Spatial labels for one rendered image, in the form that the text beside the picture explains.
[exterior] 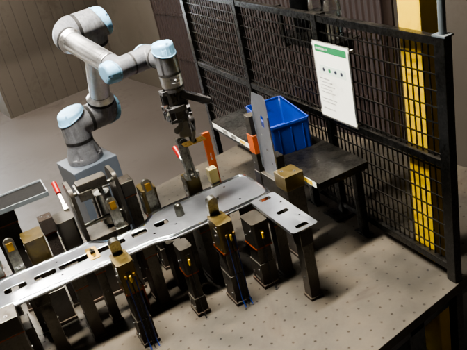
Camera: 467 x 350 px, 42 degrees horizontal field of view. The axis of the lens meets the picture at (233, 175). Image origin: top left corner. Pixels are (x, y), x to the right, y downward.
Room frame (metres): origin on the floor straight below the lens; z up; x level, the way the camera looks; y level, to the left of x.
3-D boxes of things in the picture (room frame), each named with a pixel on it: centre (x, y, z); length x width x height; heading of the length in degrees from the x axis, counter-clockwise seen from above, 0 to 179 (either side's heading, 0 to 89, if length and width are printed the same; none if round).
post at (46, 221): (1.98, 0.71, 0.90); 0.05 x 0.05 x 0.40; 22
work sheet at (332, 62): (2.10, -0.44, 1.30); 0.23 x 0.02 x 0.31; 22
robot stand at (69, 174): (2.43, 0.60, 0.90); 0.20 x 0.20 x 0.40; 31
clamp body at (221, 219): (1.76, 0.08, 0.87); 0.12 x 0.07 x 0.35; 22
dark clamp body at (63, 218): (2.00, 0.65, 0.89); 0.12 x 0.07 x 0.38; 22
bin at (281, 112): (2.32, -0.23, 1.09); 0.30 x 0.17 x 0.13; 12
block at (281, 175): (1.97, -0.20, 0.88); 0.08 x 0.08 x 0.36; 22
